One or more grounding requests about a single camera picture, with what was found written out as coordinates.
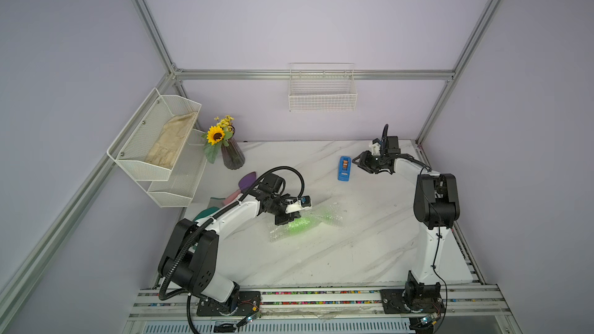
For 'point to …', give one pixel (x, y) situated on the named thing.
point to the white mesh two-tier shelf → (170, 188)
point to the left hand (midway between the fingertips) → (294, 215)
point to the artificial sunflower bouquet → (216, 136)
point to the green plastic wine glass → (302, 225)
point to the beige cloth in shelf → (170, 138)
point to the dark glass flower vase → (232, 155)
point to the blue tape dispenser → (344, 168)
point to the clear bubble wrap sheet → (281, 233)
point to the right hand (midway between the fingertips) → (356, 164)
